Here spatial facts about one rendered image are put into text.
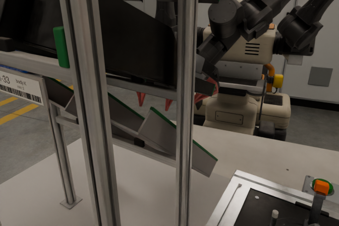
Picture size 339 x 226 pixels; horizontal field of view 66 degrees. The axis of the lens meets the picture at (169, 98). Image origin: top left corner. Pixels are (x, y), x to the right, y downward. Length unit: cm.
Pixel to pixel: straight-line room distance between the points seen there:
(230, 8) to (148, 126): 31
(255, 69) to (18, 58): 90
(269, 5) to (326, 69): 288
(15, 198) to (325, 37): 319
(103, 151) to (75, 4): 12
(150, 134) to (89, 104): 18
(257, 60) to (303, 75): 243
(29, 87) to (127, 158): 63
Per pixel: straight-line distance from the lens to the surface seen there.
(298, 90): 354
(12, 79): 30
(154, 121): 37
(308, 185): 69
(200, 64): 47
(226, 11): 56
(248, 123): 118
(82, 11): 20
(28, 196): 82
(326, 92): 358
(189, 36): 34
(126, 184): 78
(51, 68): 24
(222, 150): 92
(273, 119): 144
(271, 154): 95
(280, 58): 342
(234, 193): 62
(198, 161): 52
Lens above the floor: 137
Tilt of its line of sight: 23 degrees down
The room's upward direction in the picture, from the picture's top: straight up
